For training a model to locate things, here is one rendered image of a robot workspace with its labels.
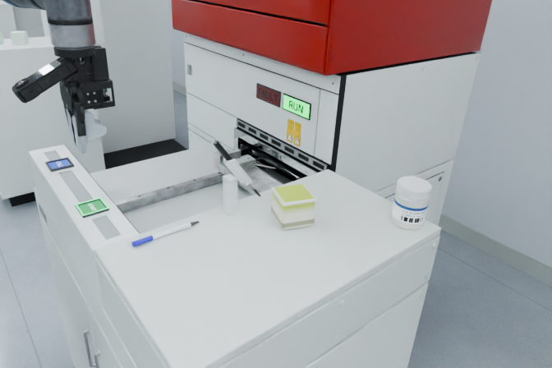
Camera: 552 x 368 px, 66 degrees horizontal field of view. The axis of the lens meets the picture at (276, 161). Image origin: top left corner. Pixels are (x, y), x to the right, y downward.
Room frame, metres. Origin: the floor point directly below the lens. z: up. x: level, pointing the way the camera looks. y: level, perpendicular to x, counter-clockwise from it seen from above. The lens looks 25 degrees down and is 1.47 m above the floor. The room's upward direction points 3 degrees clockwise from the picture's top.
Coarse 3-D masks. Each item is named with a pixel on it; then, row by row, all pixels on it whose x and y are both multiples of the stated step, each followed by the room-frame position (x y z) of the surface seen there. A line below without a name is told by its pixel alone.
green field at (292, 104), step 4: (284, 96) 1.20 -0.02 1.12; (284, 100) 1.20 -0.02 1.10; (288, 100) 1.18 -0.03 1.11; (292, 100) 1.17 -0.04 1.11; (296, 100) 1.16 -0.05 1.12; (284, 104) 1.20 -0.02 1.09; (288, 104) 1.18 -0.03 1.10; (292, 104) 1.17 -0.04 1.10; (296, 104) 1.16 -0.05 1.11; (300, 104) 1.14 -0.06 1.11; (304, 104) 1.13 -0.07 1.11; (308, 104) 1.12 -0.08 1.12; (288, 108) 1.18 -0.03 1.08; (292, 108) 1.17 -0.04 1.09; (296, 108) 1.16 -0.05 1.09; (300, 108) 1.14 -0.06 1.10; (304, 108) 1.13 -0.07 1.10; (308, 108) 1.12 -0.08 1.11; (296, 112) 1.16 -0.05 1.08; (300, 112) 1.14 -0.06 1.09; (304, 112) 1.13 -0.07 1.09; (308, 112) 1.12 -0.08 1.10; (304, 116) 1.13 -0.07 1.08; (308, 116) 1.12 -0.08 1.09
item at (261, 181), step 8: (216, 168) 1.23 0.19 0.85; (224, 168) 1.19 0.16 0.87; (256, 168) 1.19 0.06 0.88; (248, 176) 1.14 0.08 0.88; (256, 176) 1.14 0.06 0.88; (264, 176) 1.15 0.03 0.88; (240, 184) 1.13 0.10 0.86; (256, 184) 1.09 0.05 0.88; (264, 184) 1.09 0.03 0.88; (272, 184) 1.10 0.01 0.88; (280, 184) 1.10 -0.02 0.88
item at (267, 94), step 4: (260, 88) 1.28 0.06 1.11; (264, 88) 1.27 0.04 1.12; (260, 92) 1.28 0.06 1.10; (264, 92) 1.27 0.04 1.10; (268, 92) 1.26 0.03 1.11; (272, 92) 1.24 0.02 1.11; (276, 92) 1.23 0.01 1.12; (260, 96) 1.28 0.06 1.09; (264, 96) 1.27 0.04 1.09; (268, 96) 1.26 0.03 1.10; (272, 96) 1.24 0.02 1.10; (276, 96) 1.23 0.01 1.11; (268, 100) 1.25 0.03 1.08; (272, 100) 1.24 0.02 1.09; (276, 100) 1.22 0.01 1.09; (276, 104) 1.22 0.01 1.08
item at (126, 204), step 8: (208, 176) 1.19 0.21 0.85; (216, 176) 1.19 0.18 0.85; (176, 184) 1.12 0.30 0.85; (184, 184) 1.12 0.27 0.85; (192, 184) 1.14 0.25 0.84; (200, 184) 1.15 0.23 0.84; (208, 184) 1.17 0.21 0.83; (152, 192) 1.07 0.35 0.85; (160, 192) 1.07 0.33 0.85; (168, 192) 1.09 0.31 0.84; (176, 192) 1.10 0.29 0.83; (184, 192) 1.12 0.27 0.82; (120, 200) 1.01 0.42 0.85; (128, 200) 1.01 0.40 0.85; (136, 200) 1.02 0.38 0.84; (144, 200) 1.04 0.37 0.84; (152, 200) 1.05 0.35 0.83; (160, 200) 1.07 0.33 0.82; (120, 208) 0.99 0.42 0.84; (128, 208) 1.01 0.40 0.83; (136, 208) 1.02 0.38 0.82
